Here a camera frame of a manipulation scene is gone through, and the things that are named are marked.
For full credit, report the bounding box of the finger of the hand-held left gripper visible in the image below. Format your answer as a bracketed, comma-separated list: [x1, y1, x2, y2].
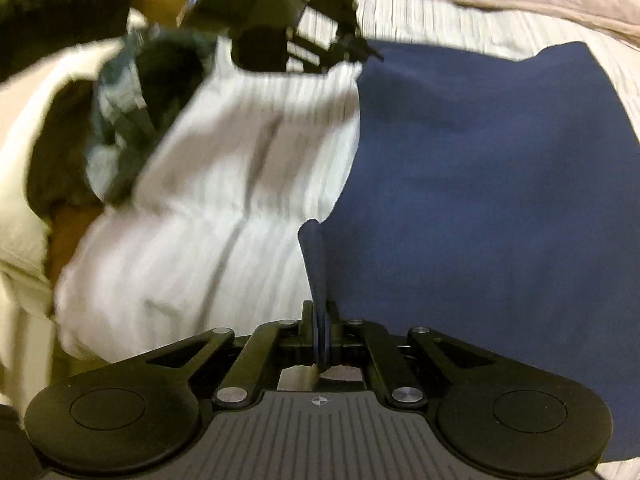
[285, 20, 335, 72]
[327, 30, 386, 65]

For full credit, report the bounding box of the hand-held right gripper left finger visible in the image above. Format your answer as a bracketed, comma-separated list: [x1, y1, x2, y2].
[145, 301, 321, 408]

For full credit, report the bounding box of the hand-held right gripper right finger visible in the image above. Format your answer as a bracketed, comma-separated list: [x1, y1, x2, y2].
[320, 301, 497, 407]

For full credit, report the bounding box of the navy blue garment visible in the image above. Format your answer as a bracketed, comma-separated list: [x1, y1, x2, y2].
[297, 40, 640, 466]

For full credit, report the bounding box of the dark green cloth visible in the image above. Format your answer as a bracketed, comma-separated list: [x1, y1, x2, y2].
[85, 27, 218, 208]

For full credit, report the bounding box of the striped white bed sheet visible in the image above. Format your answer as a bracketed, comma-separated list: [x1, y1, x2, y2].
[52, 0, 640, 480]

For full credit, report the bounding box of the cream cloth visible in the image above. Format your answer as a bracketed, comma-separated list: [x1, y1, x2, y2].
[0, 10, 128, 411]

